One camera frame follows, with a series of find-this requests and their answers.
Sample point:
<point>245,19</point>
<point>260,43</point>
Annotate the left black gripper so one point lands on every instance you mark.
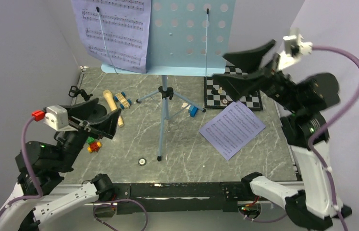
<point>106,126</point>

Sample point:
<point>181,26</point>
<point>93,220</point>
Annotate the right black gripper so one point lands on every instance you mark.
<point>238,84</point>

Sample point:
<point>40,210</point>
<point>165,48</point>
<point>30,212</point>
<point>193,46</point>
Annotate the black microphone stand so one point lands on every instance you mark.
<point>96,111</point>

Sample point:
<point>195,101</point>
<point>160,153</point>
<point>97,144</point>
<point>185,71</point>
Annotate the gold toy microphone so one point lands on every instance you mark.
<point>108,96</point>

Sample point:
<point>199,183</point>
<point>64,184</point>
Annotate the sheet music page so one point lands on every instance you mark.
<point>232,129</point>
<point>116,32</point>

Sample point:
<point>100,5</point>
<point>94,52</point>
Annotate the light blue music stand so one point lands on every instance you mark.
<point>186,38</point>

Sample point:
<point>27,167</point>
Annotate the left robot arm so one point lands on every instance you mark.
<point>41,166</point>

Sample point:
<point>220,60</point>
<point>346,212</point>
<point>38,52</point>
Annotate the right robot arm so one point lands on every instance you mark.
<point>316,205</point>

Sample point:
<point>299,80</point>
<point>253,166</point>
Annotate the colourful brick toy train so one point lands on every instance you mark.
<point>93,145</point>

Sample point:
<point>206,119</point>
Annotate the wooden toy car blue wheels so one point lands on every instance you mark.
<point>120,98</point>

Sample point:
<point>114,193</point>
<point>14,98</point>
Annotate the poker chip on chessboard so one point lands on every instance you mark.
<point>225,102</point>

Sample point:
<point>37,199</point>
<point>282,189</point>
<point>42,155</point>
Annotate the black chess piece left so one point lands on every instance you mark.
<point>214,92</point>

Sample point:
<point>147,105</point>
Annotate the black white chessboard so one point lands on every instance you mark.
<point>252,101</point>

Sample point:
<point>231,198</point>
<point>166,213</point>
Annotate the blue white block toy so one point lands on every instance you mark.
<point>192,110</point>

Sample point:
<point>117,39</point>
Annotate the poker chip on table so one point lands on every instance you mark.
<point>142,161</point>

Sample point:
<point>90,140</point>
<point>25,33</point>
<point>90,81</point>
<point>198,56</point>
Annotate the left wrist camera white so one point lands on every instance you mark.
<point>55,117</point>

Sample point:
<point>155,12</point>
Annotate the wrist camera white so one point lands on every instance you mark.
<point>294,49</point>
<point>55,117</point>

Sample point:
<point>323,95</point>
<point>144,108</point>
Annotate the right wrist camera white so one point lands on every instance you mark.
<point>294,49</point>

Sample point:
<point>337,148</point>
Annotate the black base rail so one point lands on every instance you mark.
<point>227,196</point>

